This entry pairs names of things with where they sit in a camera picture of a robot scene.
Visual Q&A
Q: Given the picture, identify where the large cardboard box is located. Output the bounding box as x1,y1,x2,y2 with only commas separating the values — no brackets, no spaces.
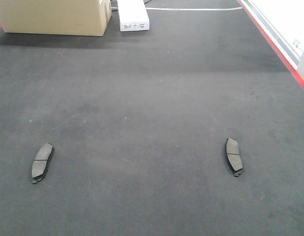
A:
0,0,112,36

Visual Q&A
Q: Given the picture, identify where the dark brake pad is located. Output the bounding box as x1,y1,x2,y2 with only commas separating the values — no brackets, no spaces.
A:
31,143,55,184
225,138,243,177

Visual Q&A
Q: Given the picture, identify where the red conveyor frame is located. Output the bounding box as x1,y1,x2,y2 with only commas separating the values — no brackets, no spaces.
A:
238,0,304,90

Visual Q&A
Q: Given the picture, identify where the long white box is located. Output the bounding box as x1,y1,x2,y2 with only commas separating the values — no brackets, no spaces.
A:
117,0,150,32

